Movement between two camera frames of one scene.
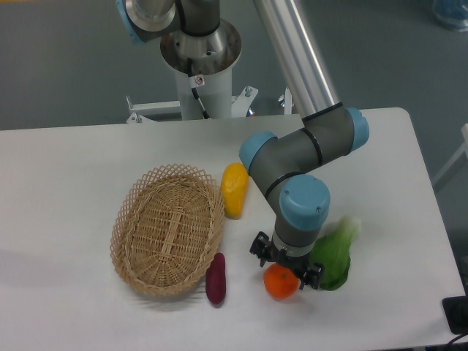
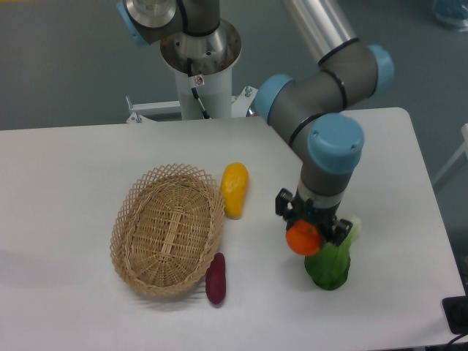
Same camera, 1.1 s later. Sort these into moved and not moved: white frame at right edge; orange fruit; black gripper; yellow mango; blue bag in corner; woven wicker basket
Moved: orange fruit; black gripper
Not moved: white frame at right edge; blue bag in corner; woven wicker basket; yellow mango
